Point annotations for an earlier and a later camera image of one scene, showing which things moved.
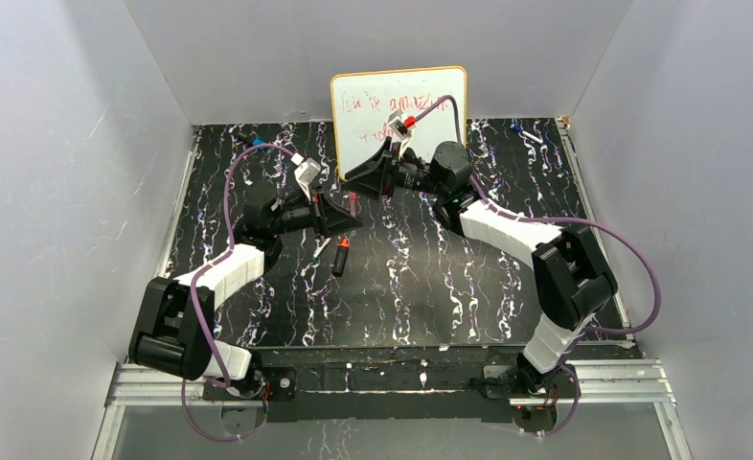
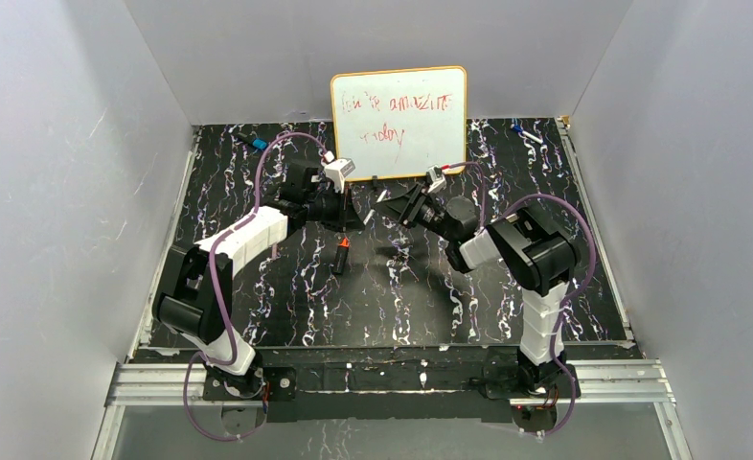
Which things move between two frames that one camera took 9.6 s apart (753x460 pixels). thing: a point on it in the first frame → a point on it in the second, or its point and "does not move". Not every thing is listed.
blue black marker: [255, 141] does not move
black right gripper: [391, 171] → [411, 206]
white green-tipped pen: [323, 246] → [372, 211]
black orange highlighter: [341, 257] does not move
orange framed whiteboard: [363, 103] does not move
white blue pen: [519, 128] does not move
